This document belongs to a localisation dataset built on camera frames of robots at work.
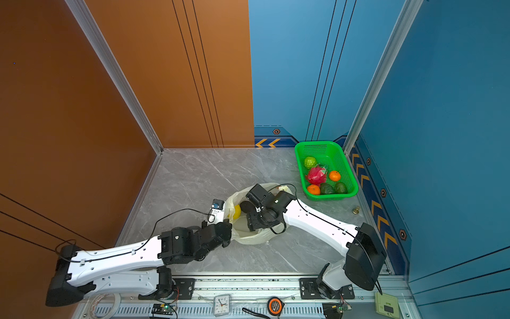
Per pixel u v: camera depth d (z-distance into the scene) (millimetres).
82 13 699
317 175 966
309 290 725
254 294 730
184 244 504
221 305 686
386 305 684
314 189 958
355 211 936
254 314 692
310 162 1054
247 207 901
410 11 697
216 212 614
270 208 540
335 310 698
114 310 696
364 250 400
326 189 960
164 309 705
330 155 1136
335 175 1023
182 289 734
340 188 966
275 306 674
